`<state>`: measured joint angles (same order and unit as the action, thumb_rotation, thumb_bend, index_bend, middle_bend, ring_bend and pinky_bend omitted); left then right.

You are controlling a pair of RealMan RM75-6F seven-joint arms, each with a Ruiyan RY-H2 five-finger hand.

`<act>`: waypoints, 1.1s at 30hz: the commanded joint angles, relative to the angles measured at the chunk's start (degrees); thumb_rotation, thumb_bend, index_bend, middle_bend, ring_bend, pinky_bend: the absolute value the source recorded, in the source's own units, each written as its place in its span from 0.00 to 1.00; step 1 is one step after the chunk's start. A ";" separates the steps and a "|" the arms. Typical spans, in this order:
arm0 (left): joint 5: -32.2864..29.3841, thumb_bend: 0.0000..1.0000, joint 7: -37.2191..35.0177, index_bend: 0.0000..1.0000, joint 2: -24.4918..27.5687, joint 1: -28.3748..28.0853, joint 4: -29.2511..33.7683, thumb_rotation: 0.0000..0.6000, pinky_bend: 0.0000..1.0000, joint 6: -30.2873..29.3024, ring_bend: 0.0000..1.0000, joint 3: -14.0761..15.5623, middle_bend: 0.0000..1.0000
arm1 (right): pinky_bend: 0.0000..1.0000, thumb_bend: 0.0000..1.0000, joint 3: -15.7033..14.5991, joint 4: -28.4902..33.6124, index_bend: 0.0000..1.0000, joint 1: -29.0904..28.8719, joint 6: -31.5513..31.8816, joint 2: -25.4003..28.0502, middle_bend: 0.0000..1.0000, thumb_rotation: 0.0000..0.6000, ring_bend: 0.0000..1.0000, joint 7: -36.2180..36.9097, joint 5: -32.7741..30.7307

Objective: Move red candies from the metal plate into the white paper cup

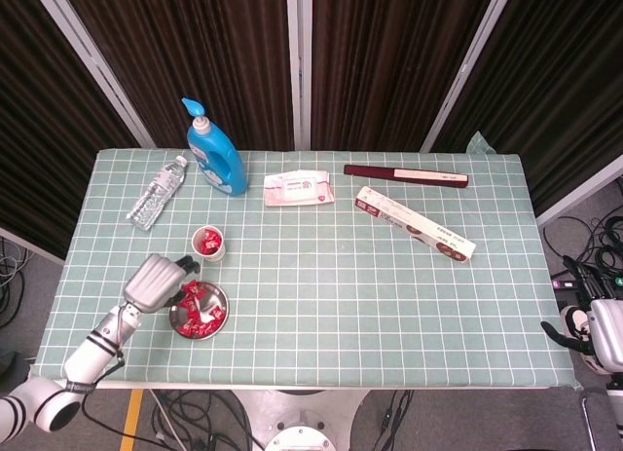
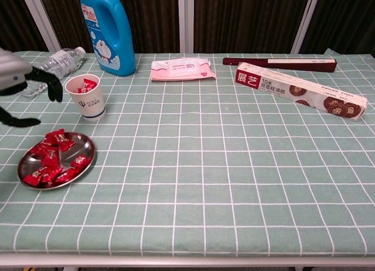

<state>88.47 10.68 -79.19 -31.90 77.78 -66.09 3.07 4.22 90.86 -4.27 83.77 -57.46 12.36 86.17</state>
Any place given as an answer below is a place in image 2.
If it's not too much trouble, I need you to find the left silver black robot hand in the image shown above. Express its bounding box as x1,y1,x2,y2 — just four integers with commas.
0,47,64,128

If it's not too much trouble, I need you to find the round steel plate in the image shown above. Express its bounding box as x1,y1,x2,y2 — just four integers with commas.
16,132,97,191

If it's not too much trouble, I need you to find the white paper cup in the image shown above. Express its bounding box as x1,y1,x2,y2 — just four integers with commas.
64,73,107,122

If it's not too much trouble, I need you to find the blue detergent bottle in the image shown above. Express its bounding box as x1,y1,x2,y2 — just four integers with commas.
80,0,137,77

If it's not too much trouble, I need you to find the dark curtain partition panel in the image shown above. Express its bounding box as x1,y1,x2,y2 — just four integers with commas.
0,0,61,61
298,0,375,55
37,0,187,54
186,0,322,54

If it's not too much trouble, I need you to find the clear plastic water bottle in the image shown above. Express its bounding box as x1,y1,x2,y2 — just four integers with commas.
21,46,87,98

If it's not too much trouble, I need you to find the pink wet wipes pack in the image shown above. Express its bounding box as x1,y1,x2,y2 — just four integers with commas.
150,57,217,82

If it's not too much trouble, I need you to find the green checked tablecloth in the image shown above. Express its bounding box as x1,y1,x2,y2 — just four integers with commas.
0,47,375,258

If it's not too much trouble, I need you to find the dark red long box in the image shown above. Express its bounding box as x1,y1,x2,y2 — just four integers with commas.
222,57,338,73

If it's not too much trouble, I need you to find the baking paper roll box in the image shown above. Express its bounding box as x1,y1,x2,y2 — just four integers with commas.
235,61,369,122

